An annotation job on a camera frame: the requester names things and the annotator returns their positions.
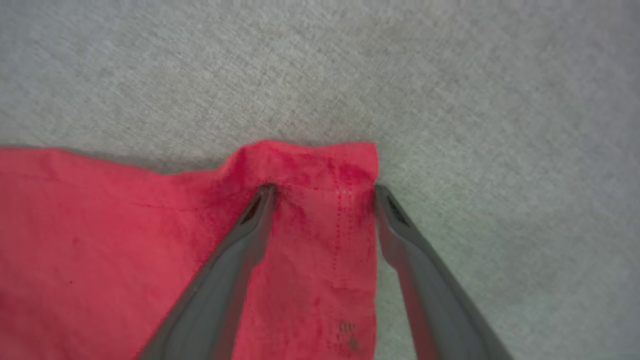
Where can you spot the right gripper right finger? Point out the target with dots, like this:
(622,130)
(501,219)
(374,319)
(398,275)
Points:
(435,300)

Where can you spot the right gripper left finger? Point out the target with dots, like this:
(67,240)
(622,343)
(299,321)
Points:
(220,290)

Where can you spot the red printed jersey garment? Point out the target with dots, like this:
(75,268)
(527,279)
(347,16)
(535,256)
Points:
(125,250)

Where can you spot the grey fabric sofa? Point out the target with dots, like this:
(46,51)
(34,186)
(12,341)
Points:
(450,100)

